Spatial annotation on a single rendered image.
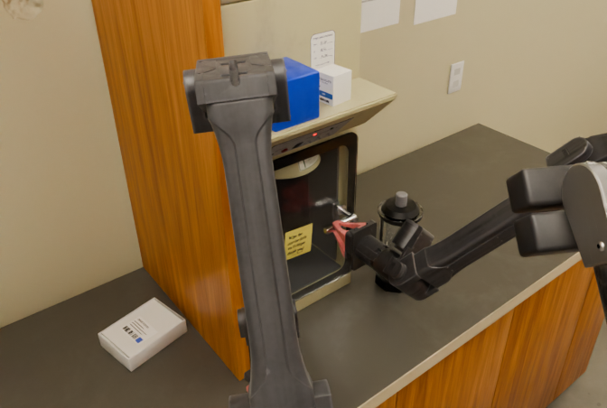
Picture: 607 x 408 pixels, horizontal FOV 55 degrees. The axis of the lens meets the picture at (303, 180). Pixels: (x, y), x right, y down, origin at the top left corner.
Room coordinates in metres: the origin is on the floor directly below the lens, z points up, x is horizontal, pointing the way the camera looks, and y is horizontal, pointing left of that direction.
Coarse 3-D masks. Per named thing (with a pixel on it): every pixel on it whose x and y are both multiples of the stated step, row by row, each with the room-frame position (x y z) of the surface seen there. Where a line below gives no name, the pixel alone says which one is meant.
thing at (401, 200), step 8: (400, 192) 1.18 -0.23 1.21; (392, 200) 1.19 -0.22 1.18; (400, 200) 1.17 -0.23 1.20; (408, 200) 1.19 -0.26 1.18; (384, 208) 1.17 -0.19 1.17; (392, 208) 1.16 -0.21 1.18; (400, 208) 1.16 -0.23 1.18; (408, 208) 1.16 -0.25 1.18; (416, 208) 1.17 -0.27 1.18; (392, 216) 1.14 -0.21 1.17; (400, 216) 1.14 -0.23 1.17; (408, 216) 1.14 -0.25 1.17
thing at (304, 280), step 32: (288, 160) 1.04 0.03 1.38; (320, 160) 1.09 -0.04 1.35; (352, 160) 1.15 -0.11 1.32; (288, 192) 1.04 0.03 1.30; (320, 192) 1.09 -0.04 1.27; (352, 192) 1.15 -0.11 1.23; (288, 224) 1.04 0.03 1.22; (320, 224) 1.09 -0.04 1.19; (320, 256) 1.09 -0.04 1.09; (320, 288) 1.09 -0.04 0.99
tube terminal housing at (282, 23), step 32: (256, 0) 1.02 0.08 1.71; (288, 0) 1.06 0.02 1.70; (320, 0) 1.11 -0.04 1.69; (352, 0) 1.16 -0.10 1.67; (224, 32) 0.98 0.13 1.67; (256, 32) 1.02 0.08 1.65; (288, 32) 1.06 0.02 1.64; (352, 32) 1.16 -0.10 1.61; (352, 64) 1.16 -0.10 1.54; (352, 128) 1.16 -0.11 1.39
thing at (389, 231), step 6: (378, 210) 1.17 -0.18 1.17; (420, 210) 1.17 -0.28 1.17; (378, 216) 1.17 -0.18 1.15; (384, 216) 1.15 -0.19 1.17; (420, 216) 1.15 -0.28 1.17; (384, 222) 1.16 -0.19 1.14; (402, 222) 1.13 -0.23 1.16; (384, 228) 1.16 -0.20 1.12; (390, 228) 1.14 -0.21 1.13; (396, 228) 1.14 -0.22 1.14; (384, 234) 1.15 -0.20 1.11; (390, 234) 1.14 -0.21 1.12; (396, 234) 1.14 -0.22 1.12; (384, 240) 1.15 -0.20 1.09; (390, 240) 1.14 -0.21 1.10; (390, 246) 1.14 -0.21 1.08
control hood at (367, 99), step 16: (352, 80) 1.15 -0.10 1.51; (352, 96) 1.07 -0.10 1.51; (368, 96) 1.07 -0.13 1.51; (384, 96) 1.07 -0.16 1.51; (320, 112) 0.99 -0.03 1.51; (336, 112) 0.99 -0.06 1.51; (352, 112) 1.01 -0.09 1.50; (368, 112) 1.07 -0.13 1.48; (288, 128) 0.93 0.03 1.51; (304, 128) 0.94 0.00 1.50; (320, 128) 0.98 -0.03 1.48; (272, 144) 0.91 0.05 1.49
